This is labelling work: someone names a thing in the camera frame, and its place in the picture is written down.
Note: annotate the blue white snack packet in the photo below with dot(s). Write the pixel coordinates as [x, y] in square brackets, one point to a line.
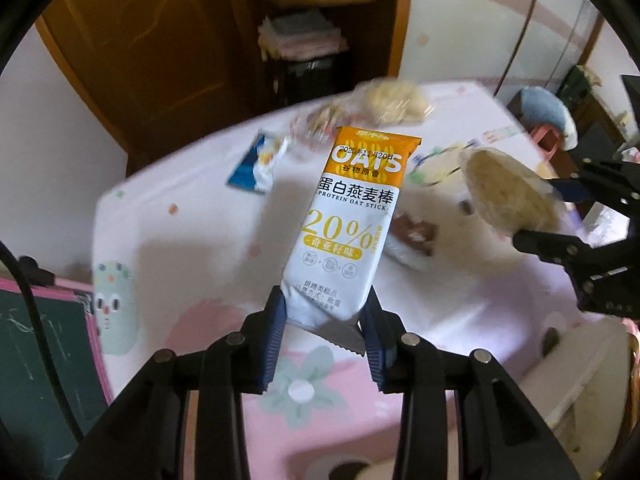
[255, 172]

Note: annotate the brown wooden door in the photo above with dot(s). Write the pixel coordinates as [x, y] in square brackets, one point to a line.
[158, 74]

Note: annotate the yellow puff snack bag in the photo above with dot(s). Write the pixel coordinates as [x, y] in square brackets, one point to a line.
[389, 101]

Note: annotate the wooden corner shelf unit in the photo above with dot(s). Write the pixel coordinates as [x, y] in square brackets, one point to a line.
[375, 31]

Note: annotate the cartoon printed tablecloth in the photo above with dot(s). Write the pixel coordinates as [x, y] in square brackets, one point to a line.
[180, 256]

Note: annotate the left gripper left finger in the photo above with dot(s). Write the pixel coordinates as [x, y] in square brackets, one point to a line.
[142, 433]

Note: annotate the white plastic tray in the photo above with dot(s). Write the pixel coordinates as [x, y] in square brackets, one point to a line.
[583, 383]

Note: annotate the pastel floral wardrobe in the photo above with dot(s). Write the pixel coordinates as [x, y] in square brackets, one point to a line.
[504, 45]

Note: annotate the brown chocolate bar packet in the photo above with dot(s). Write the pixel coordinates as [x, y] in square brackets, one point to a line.
[411, 241]

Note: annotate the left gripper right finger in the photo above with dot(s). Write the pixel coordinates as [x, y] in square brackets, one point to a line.
[500, 433]

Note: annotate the folded towels stack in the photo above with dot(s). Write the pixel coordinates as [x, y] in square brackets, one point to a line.
[300, 37]

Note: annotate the pink plastic stool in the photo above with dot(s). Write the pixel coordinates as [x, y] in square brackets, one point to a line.
[548, 140]

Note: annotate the green chalkboard pink frame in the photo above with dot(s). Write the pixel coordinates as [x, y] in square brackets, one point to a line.
[29, 409]

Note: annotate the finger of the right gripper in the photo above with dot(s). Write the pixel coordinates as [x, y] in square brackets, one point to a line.
[551, 248]
[613, 184]

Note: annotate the nut cluster packet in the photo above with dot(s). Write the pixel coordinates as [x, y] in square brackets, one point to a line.
[319, 126]

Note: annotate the oats protein stick packet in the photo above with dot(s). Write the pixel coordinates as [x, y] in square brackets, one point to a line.
[331, 268]

